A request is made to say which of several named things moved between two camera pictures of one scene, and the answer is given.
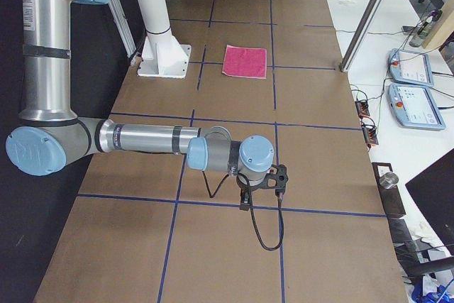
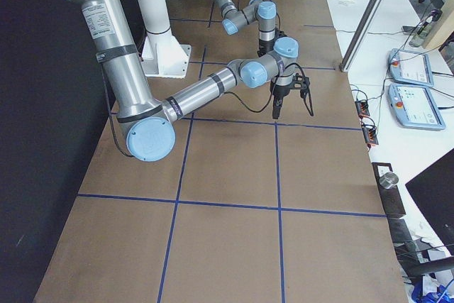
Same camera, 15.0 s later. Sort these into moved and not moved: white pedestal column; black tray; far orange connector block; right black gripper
Moved: right black gripper
Not moved: far orange connector block; white pedestal column; black tray
